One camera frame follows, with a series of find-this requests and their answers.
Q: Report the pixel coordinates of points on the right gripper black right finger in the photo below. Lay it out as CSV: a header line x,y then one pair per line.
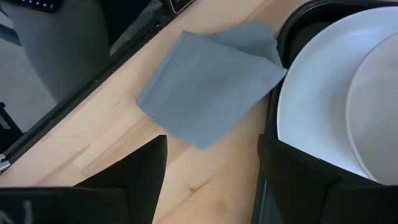
x,y
304,193

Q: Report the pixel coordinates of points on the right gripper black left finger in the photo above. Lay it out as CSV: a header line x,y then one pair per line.
x,y
130,193

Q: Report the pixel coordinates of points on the grey-blue cloth napkin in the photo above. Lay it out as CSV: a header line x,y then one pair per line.
x,y
202,87

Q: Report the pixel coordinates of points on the black serving tray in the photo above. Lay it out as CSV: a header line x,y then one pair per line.
x,y
298,31

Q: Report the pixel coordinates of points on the white plate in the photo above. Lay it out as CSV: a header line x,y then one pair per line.
x,y
311,93

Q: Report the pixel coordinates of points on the off-white bowl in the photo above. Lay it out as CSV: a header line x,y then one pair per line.
x,y
379,109

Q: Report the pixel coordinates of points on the black white-edged device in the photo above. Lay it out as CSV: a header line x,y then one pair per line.
x,y
180,4

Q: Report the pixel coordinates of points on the black backlit keyboard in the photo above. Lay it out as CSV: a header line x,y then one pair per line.
x,y
34,4

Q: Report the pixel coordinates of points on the black aluminium table frame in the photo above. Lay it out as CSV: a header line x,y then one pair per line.
x,y
66,104

